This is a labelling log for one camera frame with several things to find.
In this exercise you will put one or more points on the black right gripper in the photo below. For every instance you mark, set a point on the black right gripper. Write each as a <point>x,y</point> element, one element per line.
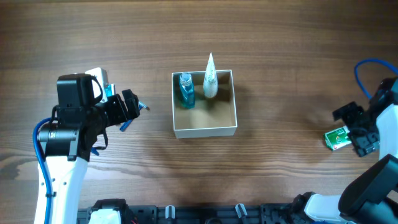
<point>359,126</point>

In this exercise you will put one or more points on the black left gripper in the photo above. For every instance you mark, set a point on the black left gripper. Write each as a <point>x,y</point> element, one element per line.
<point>119,109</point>

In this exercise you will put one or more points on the green soap box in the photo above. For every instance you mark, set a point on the green soap box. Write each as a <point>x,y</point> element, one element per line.
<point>337,138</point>

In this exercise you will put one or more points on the blue mouthwash bottle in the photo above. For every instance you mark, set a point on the blue mouthwash bottle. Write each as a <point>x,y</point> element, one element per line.
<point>187,90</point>

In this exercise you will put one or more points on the white lotion tube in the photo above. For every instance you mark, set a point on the white lotion tube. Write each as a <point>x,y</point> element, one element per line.
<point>210,83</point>

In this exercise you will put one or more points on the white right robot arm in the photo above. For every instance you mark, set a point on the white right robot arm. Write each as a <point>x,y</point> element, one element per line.
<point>366,199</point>

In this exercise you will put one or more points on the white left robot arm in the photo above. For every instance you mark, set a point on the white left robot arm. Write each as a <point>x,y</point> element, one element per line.
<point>64,142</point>

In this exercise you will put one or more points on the white cardboard box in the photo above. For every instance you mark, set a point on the white cardboard box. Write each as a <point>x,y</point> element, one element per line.
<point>211,116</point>

